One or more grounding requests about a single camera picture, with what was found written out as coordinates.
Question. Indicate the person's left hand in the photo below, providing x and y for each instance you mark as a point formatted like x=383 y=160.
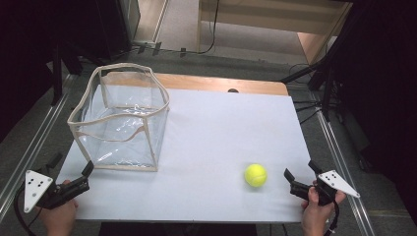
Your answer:
x=60 y=218

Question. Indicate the clear plastic storage bag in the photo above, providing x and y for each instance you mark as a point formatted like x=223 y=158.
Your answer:
x=119 y=126

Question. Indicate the white table cover sheet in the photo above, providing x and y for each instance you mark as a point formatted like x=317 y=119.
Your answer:
x=213 y=147

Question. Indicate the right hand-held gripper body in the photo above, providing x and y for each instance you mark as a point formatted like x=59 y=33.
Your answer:
x=337 y=183

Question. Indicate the light wooden frame furniture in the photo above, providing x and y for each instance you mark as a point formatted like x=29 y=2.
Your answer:
x=262 y=16

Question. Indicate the yellow tennis ball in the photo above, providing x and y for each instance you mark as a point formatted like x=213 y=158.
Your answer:
x=255 y=175

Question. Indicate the person's right hand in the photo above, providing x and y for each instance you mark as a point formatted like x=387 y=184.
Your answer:
x=314 y=216

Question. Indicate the black metal stand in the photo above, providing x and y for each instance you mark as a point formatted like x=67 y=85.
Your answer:
x=57 y=75

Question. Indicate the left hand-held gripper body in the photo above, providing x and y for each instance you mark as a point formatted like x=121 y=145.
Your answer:
x=36 y=188

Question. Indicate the aluminium floor rail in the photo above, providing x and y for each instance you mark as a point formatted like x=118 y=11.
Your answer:
x=341 y=170
x=29 y=147

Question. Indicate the black tripod stand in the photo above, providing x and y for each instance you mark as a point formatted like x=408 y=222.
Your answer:
x=324 y=75

